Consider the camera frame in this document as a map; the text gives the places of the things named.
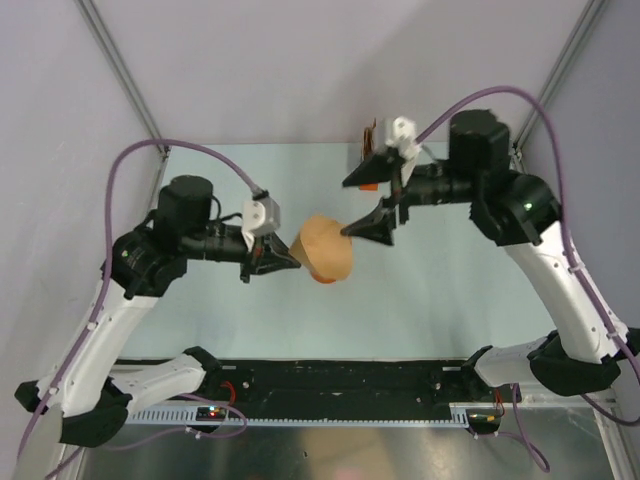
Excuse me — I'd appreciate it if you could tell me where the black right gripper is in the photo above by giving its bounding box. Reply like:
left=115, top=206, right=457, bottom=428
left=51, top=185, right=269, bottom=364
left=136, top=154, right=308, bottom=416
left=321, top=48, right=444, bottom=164
left=341, top=145, right=481, bottom=246

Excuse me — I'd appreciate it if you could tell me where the brown paper coffee filter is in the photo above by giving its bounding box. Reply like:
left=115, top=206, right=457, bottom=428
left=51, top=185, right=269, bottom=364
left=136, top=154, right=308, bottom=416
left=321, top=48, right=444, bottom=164
left=289, top=215, right=354, bottom=281

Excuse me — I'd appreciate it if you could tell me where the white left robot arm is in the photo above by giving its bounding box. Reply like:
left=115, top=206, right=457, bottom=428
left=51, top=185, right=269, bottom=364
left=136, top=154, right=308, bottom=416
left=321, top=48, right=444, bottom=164
left=15, top=175, right=301, bottom=448

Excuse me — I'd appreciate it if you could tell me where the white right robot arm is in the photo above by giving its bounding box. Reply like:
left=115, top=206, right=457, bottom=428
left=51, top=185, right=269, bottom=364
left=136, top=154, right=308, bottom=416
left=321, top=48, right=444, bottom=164
left=341, top=109, right=639, bottom=401

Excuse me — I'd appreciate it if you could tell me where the orange coffee filter box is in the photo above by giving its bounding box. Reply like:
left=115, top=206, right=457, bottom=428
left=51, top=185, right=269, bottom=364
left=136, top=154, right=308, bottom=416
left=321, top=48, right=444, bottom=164
left=359, top=184, right=379, bottom=192

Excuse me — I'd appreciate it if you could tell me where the orange glass carafe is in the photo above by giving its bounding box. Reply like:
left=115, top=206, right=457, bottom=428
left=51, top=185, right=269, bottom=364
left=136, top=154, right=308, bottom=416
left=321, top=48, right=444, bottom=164
left=310, top=271, right=336, bottom=284

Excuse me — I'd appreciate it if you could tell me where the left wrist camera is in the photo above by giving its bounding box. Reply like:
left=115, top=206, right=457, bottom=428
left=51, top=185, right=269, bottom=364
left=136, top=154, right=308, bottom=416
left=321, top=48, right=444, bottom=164
left=241, top=190, right=281, bottom=251

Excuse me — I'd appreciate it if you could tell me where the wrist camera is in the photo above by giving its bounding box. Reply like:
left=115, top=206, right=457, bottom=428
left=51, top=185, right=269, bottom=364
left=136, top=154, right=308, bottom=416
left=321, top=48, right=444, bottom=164
left=241, top=190, right=281, bottom=251
left=375, top=116, right=421, bottom=186

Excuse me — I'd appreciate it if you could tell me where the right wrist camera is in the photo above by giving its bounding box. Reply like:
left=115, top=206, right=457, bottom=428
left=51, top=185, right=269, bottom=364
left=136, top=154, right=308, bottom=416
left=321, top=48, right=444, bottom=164
left=375, top=116, right=421, bottom=186

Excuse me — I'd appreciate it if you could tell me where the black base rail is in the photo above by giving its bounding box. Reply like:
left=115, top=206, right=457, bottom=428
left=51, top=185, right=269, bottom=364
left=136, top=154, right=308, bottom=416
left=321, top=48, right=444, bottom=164
left=164, top=357, right=524, bottom=421

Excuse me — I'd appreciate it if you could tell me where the white cable duct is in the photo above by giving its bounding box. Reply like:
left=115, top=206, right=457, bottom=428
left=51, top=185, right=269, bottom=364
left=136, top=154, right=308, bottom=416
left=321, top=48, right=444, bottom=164
left=126, top=404, right=470, bottom=428

